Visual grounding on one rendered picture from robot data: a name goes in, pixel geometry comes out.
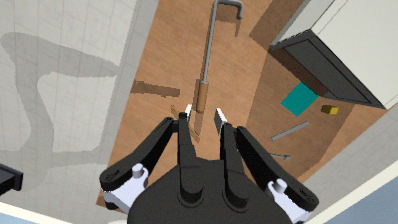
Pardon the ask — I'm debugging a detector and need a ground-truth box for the yellow cube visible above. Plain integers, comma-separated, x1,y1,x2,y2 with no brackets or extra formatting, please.
322,105,339,114

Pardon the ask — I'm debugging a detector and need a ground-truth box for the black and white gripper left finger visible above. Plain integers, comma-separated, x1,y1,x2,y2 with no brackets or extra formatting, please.
99,104,204,214

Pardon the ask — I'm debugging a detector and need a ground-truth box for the teal square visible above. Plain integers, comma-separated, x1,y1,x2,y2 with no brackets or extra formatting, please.
281,81,319,116

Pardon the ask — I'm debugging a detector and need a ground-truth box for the grey flat bar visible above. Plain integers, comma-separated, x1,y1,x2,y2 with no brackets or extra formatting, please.
271,121,309,141

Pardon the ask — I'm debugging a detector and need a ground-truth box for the small white cabinet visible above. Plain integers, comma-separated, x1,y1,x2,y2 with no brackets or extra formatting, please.
269,0,398,110

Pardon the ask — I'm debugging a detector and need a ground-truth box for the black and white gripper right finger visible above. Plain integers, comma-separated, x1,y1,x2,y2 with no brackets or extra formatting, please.
214,108,319,224

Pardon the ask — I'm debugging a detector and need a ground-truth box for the steel hook with wooden handle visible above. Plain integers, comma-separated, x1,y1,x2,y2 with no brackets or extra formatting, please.
196,0,244,111

